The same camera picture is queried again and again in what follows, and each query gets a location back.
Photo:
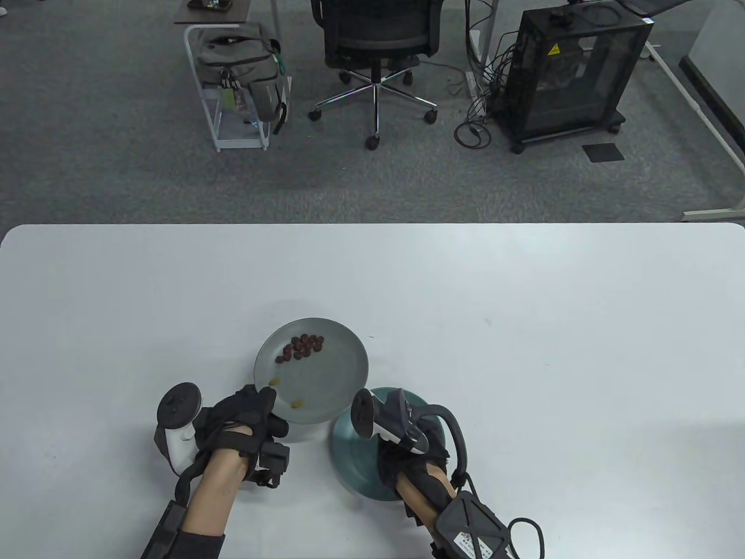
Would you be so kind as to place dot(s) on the person's right forearm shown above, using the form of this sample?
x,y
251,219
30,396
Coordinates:
x,y
419,501

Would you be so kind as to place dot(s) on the black wheeled cabinet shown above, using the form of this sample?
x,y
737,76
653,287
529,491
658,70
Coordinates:
x,y
576,87

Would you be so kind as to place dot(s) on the white power strip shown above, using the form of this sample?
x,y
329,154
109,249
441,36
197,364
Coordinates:
x,y
472,84

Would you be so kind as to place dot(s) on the teal plate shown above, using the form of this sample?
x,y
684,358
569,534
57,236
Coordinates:
x,y
355,466

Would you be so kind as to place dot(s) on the white partition panel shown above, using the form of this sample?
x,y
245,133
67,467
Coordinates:
x,y
722,35

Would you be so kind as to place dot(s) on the person's right hand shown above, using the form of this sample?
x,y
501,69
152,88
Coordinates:
x,y
401,466

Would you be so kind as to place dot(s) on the white right hand controller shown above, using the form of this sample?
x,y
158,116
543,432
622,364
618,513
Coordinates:
x,y
364,413

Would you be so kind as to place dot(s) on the black right forearm tracker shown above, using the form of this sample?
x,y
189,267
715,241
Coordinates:
x,y
471,524

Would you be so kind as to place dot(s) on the white hand controller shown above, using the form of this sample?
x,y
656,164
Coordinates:
x,y
364,413
179,403

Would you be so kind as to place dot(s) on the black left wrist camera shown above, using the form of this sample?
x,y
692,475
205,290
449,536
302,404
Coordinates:
x,y
272,463

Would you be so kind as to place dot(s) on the black left forearm tracker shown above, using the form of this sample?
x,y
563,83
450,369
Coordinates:
x,y
166,530

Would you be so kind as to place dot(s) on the white left hand controller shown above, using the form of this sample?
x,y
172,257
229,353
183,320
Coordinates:
x,y
179,403

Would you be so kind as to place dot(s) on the black office chair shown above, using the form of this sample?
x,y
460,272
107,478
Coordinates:
x,y
378,29

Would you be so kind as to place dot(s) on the white frame side table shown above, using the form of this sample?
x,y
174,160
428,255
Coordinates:
x,y
209,14

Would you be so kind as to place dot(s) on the grey backpack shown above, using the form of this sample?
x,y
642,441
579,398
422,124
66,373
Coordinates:
x,y
233,58

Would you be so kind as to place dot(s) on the white desk frame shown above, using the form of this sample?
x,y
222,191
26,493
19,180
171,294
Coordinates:
x,y
713,213

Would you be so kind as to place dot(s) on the grey desk leg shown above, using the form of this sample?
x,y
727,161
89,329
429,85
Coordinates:
x,y
488,23

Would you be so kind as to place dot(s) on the pile of dark red raisins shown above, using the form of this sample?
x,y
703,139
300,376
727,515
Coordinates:
x,y
301,346

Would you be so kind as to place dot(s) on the small dark device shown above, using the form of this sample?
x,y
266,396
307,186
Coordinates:
x,y
209,4

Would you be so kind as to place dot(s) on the grey plate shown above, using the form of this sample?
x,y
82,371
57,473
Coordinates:
x,y
332,378

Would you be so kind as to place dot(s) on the person's left hand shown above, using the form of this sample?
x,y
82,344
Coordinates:
x,y
233,416

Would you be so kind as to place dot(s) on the black floor mat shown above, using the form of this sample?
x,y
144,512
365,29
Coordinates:
x,y
603,152

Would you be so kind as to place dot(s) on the person's left forearm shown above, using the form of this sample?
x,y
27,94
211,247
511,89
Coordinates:
x,y
212,495

